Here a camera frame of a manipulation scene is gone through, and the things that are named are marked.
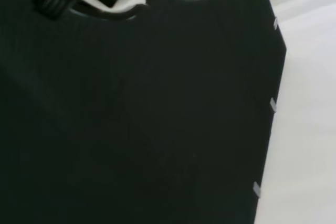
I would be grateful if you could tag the black cloth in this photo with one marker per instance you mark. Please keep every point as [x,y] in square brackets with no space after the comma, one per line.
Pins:
[147,119]

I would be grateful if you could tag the grey tape piece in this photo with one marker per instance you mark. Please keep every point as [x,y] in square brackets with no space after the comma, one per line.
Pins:
[257,190]
[273,105]

